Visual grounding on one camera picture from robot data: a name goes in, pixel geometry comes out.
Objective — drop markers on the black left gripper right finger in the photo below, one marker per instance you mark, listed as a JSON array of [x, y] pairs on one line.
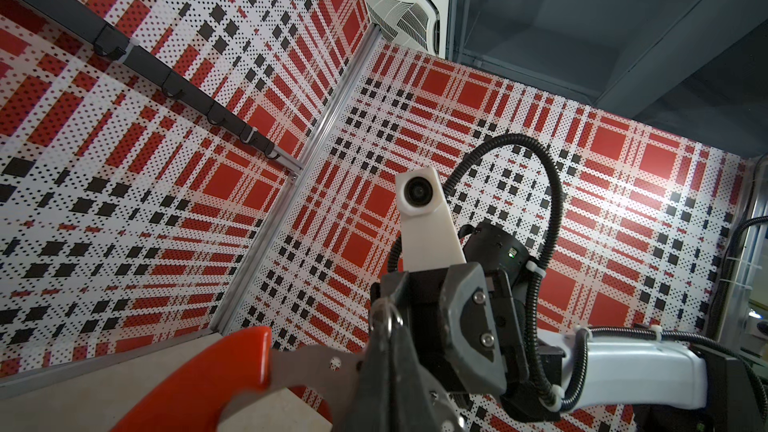
[[418, 401]]

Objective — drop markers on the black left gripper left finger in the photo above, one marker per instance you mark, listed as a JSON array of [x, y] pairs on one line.
[[370, 407]]

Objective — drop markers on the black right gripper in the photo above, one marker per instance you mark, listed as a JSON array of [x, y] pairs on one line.
[[467, 331]]

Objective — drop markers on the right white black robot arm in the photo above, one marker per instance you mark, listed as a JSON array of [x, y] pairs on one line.
[[675, 381]]

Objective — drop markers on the white ceiling air vent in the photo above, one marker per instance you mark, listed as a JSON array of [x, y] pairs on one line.
[[421, 25]]

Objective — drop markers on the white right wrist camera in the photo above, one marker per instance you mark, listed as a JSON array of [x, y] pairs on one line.
[[428, 235]]

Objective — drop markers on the black wall hook rail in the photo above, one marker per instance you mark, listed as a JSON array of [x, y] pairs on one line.
[[111, 44]]

